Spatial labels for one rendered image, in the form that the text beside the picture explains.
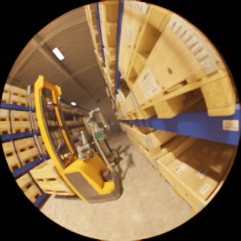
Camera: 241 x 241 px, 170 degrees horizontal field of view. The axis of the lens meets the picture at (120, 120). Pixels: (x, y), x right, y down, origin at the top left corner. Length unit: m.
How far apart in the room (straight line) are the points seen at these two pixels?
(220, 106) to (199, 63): 0.14
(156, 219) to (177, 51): 1.47
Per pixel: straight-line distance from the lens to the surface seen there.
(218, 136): 0.41
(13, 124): 3.04
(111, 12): 0.98
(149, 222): 1.33
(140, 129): 1.81
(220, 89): 0.29
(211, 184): 0.95
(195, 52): 0.30
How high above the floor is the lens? 1.28
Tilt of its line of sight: 2 degrees down
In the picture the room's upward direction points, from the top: 23 degrees counter-clockwise
